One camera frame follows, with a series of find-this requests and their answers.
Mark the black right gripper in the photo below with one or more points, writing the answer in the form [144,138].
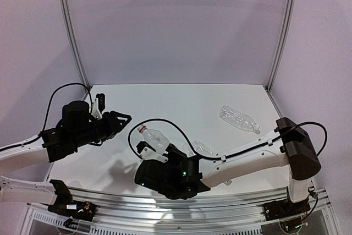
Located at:
[172,153]

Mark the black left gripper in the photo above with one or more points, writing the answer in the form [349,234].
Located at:
[109,123]

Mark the clear bottle with red ring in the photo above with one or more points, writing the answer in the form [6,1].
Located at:
[156,139]

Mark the red bottle cap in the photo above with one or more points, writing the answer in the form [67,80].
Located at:
[141,128]

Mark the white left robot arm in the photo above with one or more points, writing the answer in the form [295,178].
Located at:
[80,125]

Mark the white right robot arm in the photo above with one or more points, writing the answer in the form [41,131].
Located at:
[177,176]

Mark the clear bottle near front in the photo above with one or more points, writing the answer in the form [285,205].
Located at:
[202,149]

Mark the clear bottle far right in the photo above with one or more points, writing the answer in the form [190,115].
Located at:
[239,120]

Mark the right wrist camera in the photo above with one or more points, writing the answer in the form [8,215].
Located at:
[146,152]

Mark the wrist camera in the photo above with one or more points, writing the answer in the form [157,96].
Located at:
[146,152]
[98,106]

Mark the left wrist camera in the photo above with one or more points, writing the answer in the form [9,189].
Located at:
[98,106]

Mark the aluminium front table rail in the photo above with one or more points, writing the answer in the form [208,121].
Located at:
[250,213]

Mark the left aluminium frame post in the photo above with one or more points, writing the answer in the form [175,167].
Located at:
[73,44]

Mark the aluminium frame post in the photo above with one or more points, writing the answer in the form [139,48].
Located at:
[281,44]
[73,44]

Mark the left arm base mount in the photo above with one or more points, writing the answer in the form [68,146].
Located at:
[71,204]

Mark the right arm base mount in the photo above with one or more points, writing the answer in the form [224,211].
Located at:
[286,210]

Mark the right aluminium frame post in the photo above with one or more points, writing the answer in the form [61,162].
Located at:
[281,44]

